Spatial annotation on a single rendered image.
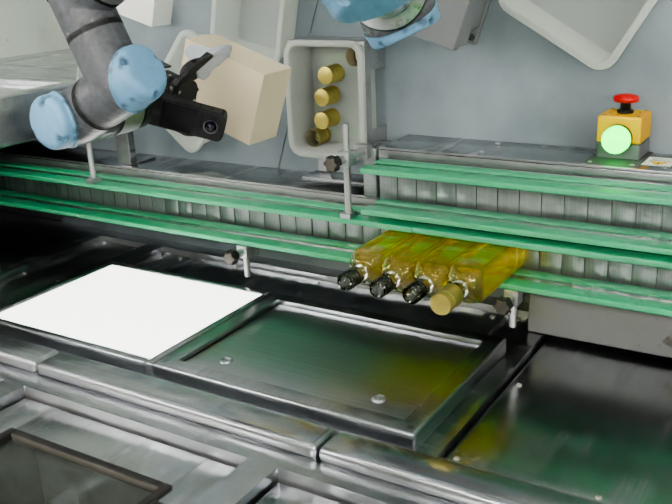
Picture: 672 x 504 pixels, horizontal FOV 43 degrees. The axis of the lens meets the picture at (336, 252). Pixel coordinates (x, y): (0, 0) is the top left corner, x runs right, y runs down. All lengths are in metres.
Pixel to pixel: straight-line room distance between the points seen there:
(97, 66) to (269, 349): 0.56
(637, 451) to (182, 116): 0.79
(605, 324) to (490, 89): 0.46
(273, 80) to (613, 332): 0.69
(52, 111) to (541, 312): 0.86
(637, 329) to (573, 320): 0.10
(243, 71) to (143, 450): 0.59
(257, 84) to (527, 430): 0.66
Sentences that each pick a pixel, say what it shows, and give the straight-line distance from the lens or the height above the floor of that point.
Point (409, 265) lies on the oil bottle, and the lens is 1.36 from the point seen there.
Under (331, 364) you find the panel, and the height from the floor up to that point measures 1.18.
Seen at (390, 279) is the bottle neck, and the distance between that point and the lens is 1.34.
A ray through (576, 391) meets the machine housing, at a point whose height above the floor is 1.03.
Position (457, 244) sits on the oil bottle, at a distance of 1.44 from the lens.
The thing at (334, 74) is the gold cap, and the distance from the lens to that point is 1.67.
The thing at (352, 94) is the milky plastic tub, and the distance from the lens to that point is 1.70.
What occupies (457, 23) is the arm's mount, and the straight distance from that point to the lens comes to 1.49.
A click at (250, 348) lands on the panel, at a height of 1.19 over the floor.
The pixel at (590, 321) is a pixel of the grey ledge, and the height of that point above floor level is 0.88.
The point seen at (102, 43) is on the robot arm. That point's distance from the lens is 1.14.
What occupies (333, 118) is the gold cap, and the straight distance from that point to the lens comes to 1.70.
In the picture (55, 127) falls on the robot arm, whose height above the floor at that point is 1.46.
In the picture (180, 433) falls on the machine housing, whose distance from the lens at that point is 1.28.
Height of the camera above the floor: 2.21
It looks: 53 degrees down
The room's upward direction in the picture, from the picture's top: 120 degrees counter-clockwise
